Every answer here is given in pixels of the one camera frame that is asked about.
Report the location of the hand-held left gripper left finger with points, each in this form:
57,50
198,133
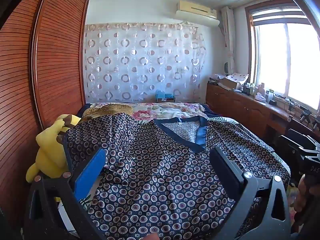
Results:
88,175

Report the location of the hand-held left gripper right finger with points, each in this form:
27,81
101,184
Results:
225,166

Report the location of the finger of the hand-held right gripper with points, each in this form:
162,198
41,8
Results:
310,150

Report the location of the navy circle-patterned shirt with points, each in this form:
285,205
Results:
162,180

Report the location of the person's right hand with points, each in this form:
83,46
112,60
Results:
300,205

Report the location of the black chair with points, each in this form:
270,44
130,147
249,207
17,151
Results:
288,147

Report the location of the leaf print bedsheet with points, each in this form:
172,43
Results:
84,203

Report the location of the small black tripod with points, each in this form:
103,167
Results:
305,117

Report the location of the floral mattress sheet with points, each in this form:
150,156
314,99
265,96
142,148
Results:
291,195

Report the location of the yellow plush toy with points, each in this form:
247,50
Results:
50,150

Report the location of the long wooden cabinet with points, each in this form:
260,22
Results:
237,107

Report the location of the small black box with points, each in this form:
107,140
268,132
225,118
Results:
272,102

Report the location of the clear cup green lid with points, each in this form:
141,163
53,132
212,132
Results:
270,95

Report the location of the mustard patterned cloth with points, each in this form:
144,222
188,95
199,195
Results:
110,110

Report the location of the white plastic item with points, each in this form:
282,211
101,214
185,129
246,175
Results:
259,97

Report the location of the pink figurine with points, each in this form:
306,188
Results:
261,88

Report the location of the floral blanket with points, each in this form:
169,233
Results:
165,110

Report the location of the cardboard box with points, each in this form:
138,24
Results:
230,83

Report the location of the light blue plastic item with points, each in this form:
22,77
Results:
163,95

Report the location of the sheer circle-patterned curtain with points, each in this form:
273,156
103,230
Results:
140,62

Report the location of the cream window curtain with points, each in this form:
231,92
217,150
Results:
227,27

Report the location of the wall air conditioner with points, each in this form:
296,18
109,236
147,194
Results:
195,11

